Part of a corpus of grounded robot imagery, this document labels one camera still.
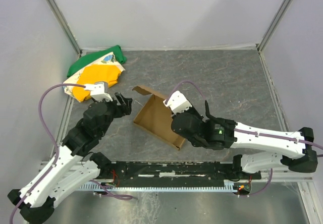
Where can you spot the aluminium front rail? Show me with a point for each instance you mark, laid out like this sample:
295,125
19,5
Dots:
279,175

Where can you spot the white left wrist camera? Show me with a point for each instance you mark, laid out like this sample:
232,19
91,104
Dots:
99,91

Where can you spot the light blue cable duct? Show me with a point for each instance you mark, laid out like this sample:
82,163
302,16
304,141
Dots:
228,187

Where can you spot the metal front shelf sheet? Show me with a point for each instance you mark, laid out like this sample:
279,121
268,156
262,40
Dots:
278,204

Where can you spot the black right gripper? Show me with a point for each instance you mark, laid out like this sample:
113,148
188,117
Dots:
191,111

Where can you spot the aluminium corner post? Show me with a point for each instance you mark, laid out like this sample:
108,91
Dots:
273,24
64,25

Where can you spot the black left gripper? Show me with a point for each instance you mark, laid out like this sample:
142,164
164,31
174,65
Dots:
117,106

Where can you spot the left aluminium corner post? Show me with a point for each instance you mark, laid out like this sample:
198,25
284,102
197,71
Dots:
64,25

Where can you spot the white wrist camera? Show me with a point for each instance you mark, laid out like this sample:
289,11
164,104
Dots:
177,103
99,91

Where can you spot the green cloth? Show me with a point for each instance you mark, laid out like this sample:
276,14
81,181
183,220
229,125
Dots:
89,58

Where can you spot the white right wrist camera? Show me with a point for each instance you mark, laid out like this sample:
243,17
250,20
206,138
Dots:
177,103

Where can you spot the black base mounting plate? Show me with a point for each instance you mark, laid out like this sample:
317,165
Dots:
174,174

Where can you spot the brown cardboard box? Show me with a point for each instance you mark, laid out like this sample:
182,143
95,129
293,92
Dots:
156,119

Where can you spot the right aluminium corner post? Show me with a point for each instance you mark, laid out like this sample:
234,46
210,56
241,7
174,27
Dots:
273,24

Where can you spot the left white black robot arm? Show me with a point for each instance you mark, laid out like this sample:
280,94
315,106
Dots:
38,199

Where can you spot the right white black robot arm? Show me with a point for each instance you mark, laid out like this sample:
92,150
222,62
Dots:
276,148

